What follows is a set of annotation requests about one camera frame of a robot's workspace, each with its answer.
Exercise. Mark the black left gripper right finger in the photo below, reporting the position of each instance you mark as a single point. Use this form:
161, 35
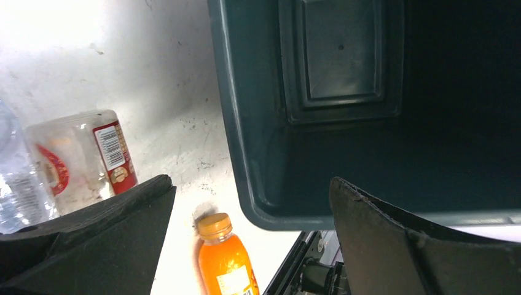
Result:
387, 250

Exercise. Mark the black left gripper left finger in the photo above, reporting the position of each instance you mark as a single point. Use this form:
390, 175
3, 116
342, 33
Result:
111, 247

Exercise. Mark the clear bottle red cap label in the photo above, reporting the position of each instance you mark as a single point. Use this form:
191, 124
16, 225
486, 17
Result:
85, 158

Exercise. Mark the orange juice bottle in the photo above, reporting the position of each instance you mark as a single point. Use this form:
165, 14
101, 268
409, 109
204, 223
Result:
223, 260

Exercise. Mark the dark green plastic bin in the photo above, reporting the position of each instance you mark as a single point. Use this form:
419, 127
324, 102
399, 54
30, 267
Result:
415, 102

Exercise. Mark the small clear water bottle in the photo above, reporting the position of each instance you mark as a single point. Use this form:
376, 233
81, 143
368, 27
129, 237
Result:
26, 199

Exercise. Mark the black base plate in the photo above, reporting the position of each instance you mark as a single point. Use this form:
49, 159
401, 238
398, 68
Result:
314, 265

